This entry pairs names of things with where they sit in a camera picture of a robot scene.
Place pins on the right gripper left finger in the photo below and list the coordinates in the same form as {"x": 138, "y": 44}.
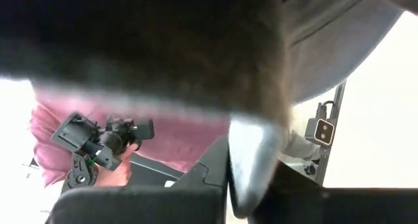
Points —
{"x": 140, "y": 206}

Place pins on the black camera rail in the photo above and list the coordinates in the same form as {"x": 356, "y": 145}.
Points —
{"x": 338, "y": 100}

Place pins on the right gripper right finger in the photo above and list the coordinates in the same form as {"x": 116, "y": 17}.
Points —
{"x": 359, "y": 206}

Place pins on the person's hand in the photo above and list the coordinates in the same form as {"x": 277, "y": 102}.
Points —
{"x": 116, "y": 175}

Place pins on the person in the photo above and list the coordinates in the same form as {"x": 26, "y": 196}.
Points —
{"x": 183, "y": 136}

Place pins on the camera with two lenses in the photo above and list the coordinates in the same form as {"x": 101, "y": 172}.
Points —
{"x": 321, "y": 132}

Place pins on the grey baseball cap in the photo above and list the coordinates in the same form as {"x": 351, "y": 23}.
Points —
{"x": 326, "y": 54}

